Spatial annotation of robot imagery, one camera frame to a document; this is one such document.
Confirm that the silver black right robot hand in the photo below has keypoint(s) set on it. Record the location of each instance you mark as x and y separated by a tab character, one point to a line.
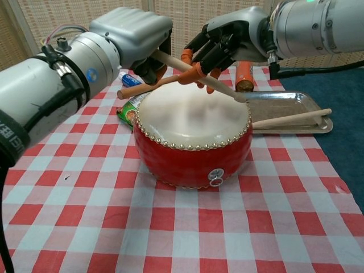
244	31

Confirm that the light wooden drumstick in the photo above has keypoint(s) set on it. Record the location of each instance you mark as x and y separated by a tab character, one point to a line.
284	120
224	89

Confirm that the rectangular stainless steel tray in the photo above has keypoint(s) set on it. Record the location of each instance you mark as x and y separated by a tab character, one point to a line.
284	105

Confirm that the brown wooden rolling pin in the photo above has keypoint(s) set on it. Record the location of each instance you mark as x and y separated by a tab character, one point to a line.
133	90

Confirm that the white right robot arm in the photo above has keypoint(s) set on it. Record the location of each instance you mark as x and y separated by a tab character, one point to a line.
312	25

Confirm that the orange cylindrical can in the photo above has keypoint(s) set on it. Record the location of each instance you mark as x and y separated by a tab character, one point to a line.
244	81

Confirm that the teal table cover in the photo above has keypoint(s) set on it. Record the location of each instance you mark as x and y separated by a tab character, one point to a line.
341	142

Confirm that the red drum with white skin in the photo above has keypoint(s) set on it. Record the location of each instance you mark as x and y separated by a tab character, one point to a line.
193	133

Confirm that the green silver snack packet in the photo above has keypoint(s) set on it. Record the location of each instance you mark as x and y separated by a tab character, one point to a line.
129	112

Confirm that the woven beige folding screen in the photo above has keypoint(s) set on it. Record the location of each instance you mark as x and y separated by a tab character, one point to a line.
57	11

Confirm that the white blue toothpaste tube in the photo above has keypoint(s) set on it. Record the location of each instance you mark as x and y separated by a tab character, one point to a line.
130	80

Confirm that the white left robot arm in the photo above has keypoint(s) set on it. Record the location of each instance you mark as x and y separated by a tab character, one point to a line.
42	94

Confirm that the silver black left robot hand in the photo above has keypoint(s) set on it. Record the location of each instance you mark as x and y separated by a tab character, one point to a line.
136	34

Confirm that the red white checkered tablecloth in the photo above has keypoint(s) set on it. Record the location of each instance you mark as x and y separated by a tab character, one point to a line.
113	227

